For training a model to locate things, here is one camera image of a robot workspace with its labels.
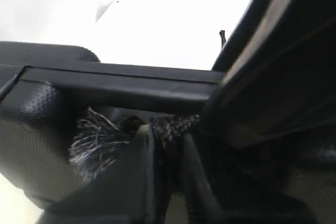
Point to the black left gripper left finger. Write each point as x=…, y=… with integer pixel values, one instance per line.
x=124, y=193

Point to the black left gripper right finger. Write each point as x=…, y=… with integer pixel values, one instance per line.
x=200, y=177

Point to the black plastic case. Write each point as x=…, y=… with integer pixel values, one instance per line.
x=268, y=106

